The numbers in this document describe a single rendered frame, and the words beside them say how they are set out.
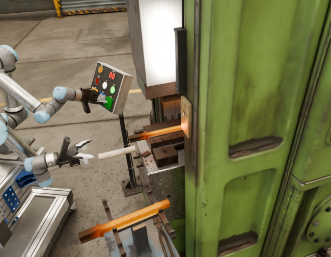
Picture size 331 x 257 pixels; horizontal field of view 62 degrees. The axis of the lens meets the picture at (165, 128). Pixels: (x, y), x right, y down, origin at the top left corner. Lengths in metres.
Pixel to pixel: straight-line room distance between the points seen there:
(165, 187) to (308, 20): 1.04
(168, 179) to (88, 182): 1.41
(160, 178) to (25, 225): 1.25
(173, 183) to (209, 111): 0.66
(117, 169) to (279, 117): 1.94
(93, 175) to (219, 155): 1.89
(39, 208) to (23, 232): 0.22
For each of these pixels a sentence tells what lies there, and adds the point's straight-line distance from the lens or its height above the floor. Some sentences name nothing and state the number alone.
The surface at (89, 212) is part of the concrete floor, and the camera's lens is 2.56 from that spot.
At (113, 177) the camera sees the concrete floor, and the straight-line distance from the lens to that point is 2.79.
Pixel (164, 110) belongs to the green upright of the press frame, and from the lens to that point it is 1.74.
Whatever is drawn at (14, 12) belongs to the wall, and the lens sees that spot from 10.03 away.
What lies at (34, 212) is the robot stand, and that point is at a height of 0.21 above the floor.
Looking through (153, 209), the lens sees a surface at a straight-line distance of 1.25.
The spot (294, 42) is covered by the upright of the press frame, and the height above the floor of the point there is 1.59.
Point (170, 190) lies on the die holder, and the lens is 1.59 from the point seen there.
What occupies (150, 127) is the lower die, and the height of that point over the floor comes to 0.99.
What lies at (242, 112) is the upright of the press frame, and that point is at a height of 1.32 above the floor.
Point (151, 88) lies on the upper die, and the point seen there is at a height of 1.33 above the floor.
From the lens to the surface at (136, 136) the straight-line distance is 1.54.
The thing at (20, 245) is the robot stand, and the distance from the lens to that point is 2.31.
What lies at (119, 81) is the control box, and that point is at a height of 1.15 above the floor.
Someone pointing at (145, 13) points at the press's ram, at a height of 1.68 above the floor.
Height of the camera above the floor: 1.94
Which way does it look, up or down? 36 degrees down
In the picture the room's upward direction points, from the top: 3 degrees counter-clockwise
